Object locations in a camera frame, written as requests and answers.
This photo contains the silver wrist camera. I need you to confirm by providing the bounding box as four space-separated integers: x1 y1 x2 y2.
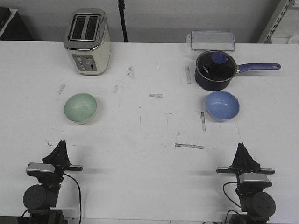
25 162 55 177
239 173 272 188

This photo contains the black tripod pole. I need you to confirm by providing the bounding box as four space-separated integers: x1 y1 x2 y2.
118 0 128 42

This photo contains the cream and chrome toaster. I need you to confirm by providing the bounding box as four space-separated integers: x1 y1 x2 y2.
64 8 111 76

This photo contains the dark blue saucepan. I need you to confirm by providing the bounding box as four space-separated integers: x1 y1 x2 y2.
194 50 281 91

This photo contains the glass pot lid blue knob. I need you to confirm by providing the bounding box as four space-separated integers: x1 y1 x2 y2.
197 51 236 81

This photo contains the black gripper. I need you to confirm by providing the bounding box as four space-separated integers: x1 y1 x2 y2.
37 140 83 187
216 143 274 196

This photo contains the grey metal shelf upright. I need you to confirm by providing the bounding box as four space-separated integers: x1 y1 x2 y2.
257 0 294 44

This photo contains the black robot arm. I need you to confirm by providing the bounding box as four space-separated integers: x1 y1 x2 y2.
23 140 83 224
216 143 276 224

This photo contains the blue bowl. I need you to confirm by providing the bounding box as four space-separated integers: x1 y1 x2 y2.
205 91 240 122

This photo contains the white crumpled object on shelf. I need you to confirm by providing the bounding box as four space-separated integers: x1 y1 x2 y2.
288 34 299 44

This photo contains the green bowl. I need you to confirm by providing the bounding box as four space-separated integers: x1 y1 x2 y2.
64 93 98 124

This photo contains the clear plastic food container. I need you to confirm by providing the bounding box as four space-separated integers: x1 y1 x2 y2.
186 30 235 52

